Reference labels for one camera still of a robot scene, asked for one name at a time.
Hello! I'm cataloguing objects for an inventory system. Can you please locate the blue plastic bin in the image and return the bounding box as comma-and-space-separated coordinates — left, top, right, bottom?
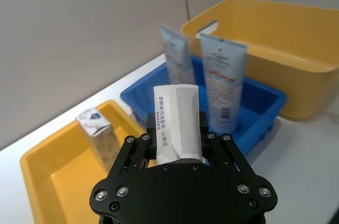
120, 55, 288, 156

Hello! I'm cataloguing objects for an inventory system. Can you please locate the shallow yellow plastic tray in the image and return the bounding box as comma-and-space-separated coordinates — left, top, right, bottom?
19, 99, 149, 224

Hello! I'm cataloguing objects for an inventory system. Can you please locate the white toothpaste tube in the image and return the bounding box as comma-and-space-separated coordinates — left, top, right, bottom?
153, 83, 205, 167

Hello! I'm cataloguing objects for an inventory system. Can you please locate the white and blue carton box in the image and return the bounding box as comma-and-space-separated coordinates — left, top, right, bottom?
75, 106, 120, 174

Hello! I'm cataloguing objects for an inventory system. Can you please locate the large deep yellow plastic bin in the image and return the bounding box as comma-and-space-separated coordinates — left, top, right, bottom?
179, 0, 339, 122

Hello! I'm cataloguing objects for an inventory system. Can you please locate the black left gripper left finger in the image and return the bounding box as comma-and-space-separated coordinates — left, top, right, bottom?
89, 112, 159, 201

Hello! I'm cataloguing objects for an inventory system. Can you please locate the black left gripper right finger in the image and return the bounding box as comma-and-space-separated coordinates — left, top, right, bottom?
196, 111, 278, 204

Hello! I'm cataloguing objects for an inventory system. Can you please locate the pale blue cosmetic tube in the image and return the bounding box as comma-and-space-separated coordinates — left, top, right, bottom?
199, 32, 248, 133
157, 22, 196, 86

